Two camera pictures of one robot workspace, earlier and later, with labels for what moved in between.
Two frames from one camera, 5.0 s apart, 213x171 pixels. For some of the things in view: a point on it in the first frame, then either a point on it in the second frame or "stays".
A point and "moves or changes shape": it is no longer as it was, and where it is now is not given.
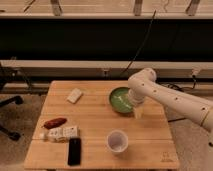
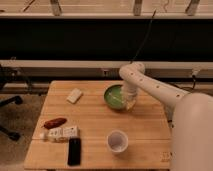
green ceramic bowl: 120,101 moves or changes shape
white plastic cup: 117,140 stays
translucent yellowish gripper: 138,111 → 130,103
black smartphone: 74,151 stays
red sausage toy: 54,123 stays
